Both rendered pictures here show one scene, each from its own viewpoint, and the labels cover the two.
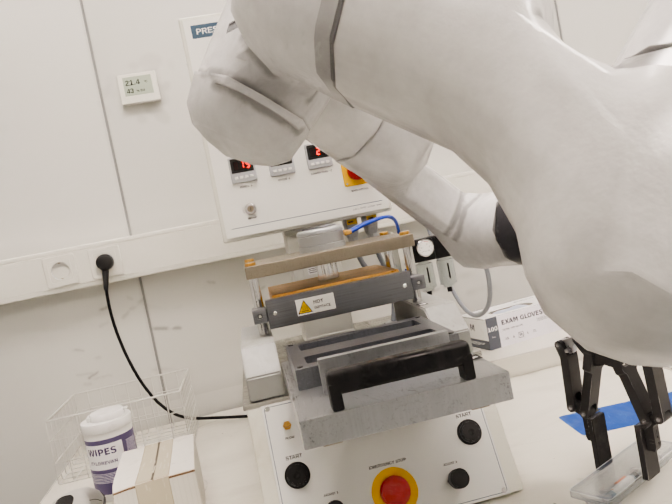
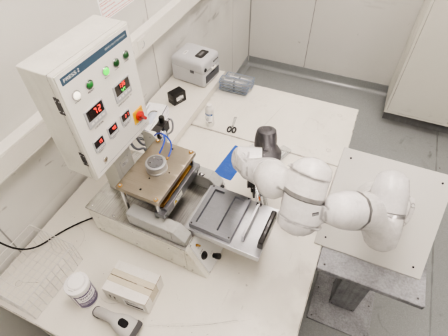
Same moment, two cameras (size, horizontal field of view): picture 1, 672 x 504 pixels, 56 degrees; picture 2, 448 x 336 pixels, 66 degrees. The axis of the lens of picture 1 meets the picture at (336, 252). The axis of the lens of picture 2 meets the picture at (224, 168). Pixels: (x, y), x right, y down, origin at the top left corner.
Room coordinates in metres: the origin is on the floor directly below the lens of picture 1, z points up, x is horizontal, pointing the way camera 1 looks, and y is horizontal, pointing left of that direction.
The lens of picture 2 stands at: (0.40, 0.59, 2.08)
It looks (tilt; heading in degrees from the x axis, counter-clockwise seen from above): 49 degrees down; 304
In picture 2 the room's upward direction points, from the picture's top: 1 degrees counter-clockwise
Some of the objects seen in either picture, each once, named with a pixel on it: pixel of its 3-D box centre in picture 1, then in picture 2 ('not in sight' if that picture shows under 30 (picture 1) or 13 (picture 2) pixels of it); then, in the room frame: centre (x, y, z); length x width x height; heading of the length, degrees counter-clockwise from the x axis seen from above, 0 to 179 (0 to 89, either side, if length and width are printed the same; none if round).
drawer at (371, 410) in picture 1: (375, 365); (232, 218); (0.77, -0.02, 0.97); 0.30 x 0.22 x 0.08; 8
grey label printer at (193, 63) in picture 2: not in sight; (196, 64); (1.59, -0.91, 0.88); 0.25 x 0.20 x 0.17; 4
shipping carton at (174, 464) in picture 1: (161, 487); (133, 287); (0.99, 0.34, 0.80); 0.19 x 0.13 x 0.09; 10
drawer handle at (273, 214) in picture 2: (400, 374); (267, 229); (0.64, -0.04, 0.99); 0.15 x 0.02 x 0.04; 98
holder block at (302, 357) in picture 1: (366, 348); (221, 212); (0.82, -0.01, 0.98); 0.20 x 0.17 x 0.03; 98
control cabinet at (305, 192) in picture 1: (297, 177); (108, 127); (1.25, 0.04, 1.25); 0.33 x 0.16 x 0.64; 98
